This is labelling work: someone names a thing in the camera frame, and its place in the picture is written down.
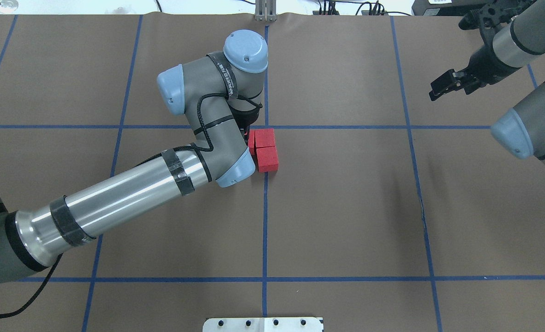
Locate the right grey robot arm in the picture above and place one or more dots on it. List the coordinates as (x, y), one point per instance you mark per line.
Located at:
(513, 34)

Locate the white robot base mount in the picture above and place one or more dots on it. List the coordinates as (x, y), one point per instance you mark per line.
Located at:
(264, 324)

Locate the black equipment at table back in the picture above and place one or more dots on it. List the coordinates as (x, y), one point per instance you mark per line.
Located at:
(448, 8)

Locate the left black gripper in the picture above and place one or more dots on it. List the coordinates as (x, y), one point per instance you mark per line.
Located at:
(246, 115)

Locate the aluminium camera post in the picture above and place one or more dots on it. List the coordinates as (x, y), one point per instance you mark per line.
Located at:
(265, 11)

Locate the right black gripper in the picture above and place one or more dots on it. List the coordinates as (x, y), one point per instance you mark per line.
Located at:
(483, 67)

